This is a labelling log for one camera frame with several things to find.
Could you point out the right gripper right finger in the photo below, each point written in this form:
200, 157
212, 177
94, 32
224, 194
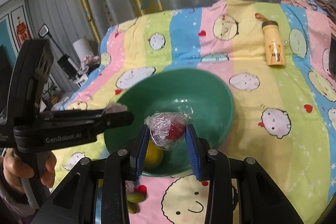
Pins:
242, 184

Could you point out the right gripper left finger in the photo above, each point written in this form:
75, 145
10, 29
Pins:
97, 185

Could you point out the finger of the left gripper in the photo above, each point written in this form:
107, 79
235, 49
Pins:
76, 125

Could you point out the small green olive fruit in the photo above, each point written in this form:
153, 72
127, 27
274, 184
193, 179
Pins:
135, 197
132, 208

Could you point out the large yellow-green pear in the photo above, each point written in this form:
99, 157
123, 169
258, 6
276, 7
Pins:
154, 156

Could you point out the red fruit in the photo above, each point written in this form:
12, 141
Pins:
129, 186
167, 129

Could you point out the person's left hand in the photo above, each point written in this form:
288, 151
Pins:
14, 170

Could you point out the small potted plant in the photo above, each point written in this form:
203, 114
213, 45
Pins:
51, 93

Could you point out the black phone stand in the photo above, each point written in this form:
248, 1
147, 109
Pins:
65, 61

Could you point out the clutter pile with fabric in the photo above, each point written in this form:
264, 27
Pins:
87, 66

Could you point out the white cylinder lamp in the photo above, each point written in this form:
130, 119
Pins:
83, 48

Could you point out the green plastic basin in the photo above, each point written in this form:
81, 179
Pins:
203, 96

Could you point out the colourful cartoon bed sheet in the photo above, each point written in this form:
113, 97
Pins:
284, 115

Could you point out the yellow cartoon bottle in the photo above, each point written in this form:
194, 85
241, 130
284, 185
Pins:
273, 44

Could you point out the pile of folded clothes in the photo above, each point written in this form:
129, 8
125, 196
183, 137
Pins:
326, 7

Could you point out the red paper wall decoration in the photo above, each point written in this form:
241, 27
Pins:
20, 26

